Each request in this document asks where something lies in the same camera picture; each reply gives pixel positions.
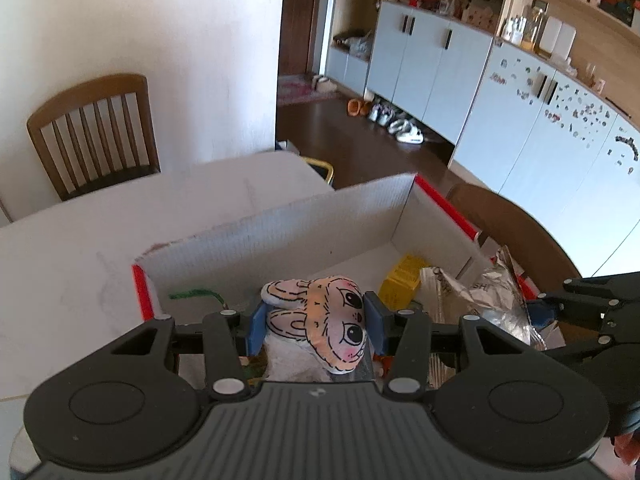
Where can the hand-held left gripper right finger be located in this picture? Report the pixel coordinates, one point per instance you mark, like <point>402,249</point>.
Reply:
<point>375,320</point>

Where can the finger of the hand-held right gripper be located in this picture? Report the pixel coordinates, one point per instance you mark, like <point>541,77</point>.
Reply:
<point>595,355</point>
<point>545,312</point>

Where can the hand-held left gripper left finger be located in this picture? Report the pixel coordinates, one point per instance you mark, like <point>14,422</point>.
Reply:
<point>257,327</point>

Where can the yellow small box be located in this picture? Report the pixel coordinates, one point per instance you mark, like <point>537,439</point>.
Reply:
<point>400,280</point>

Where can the bunny plush toy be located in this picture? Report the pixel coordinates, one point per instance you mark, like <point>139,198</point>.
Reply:
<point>325,315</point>

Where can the silver foil packet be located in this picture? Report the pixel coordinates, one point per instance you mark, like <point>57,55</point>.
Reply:
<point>485,300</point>

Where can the red cardboard shoe box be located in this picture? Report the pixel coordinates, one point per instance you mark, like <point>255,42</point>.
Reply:
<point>300,240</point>

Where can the green tassel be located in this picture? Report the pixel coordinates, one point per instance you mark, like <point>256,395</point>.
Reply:
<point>192,294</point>

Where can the brown wooden chair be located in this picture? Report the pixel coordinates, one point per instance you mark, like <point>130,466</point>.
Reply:
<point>90,95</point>
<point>510,225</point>

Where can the yellow-rimmed bin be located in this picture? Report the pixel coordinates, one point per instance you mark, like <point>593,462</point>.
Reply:
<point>322,167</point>

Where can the white sneaker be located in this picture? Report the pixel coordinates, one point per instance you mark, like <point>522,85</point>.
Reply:
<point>411,136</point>
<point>401,126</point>
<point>389,117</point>
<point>376,112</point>

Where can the orange slipper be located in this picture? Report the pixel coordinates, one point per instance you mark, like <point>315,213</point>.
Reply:
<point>366,108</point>
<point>354,107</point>

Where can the beige slipper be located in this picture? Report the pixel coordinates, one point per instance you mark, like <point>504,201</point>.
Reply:
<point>330,86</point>
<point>318,82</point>

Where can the pink patterned rug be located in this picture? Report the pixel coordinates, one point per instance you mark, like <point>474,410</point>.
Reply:
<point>300,90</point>

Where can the white storage canister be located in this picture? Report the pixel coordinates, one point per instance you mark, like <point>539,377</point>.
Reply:
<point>557,37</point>

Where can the grey bag in cabinet nook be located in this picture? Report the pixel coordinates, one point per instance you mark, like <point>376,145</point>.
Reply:
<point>352,45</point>

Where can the clear glass jar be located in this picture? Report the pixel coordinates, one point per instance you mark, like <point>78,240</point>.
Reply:
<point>538,27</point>

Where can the dark brown door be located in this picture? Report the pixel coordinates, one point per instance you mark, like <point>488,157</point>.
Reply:
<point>300,15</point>

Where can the pale blue wall cabinet unit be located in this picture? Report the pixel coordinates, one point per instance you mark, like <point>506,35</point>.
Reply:
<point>435,75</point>

